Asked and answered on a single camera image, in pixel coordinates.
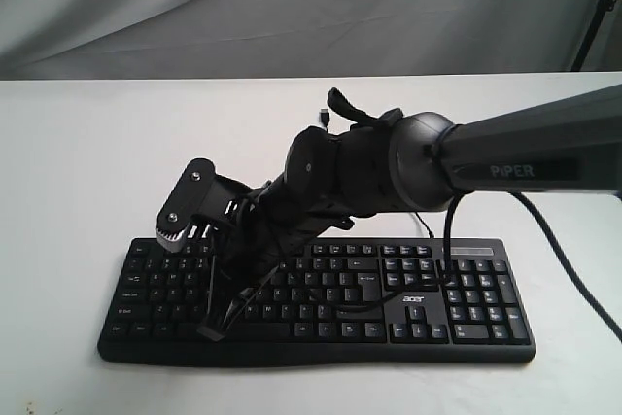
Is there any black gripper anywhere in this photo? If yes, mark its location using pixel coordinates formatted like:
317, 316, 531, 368
197, 176, 354, 341

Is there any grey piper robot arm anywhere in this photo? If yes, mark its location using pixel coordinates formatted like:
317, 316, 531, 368
200, 86, 621, 341

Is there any black acer keyboard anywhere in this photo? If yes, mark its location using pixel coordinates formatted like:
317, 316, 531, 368
97, 237, 536, 367

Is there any grey backdrop cloth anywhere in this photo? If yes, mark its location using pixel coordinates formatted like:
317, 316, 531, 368
1, 0, 599, 80

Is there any black usb cable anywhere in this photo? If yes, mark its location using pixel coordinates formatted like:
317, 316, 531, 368
318, 107, 436, 240

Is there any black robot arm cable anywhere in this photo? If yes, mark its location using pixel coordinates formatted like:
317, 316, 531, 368
196, 190, 622, 342

